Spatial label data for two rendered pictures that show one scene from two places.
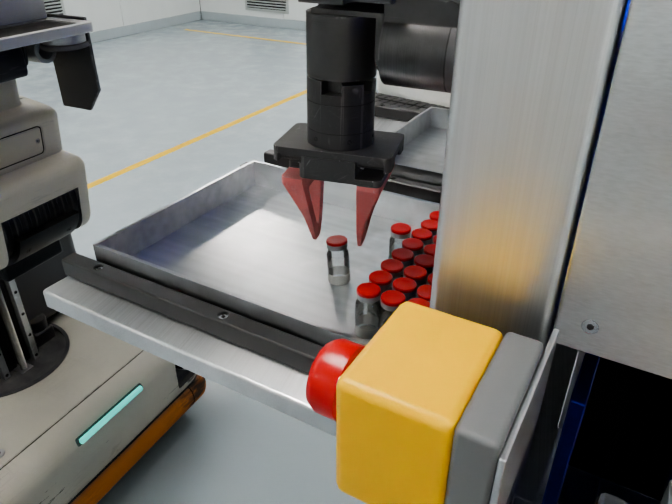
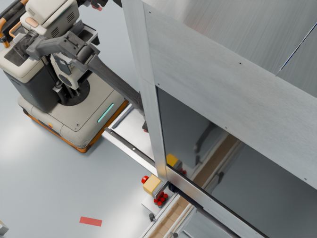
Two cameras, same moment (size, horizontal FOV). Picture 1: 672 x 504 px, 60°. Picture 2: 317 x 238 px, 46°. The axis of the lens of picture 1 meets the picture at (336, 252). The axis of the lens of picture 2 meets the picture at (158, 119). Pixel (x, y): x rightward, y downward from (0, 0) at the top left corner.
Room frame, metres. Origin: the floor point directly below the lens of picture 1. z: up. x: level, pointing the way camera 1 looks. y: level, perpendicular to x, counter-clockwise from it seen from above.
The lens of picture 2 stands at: (-0.28, -0.25, 2.62)
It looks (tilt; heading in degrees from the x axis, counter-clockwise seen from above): 62 degrees down; 16
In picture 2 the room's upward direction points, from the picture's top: 8 degrees counter-clockwise
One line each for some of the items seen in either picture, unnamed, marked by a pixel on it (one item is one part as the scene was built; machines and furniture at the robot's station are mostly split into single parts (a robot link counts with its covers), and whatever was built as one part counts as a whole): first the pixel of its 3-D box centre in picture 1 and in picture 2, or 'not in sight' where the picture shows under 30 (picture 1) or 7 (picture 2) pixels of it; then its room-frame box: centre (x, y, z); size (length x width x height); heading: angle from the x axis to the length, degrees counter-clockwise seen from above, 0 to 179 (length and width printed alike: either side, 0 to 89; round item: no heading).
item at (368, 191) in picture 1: (348, 196); not in sight; (0.48, -0.01, 0.98); 0.07 x 0.07 x 0.09; 74
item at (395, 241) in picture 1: (399, 247); not in sight; (0.52, -0.06, 0.90); 0.02 x 0.02 x 0.05
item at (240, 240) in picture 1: (309, 246); (151, 129); (0.53, 0.03, 0.90); 0.34 x 0.26 x 0.04; 60
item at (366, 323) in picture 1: (406, 268); not in sight; (0.47, -0.07, 0.90); 0.18 x 0.02 x 0.05; 150
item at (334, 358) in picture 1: (349, 382); (145, 180); (0.22, -0.01, 0.99); 0.04 x 0.04 x 0.04; 60
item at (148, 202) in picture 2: not in sight; (160, 201); (0.17, -0.07, 0.87); 0.14 x 0.13 x 0.02; 60
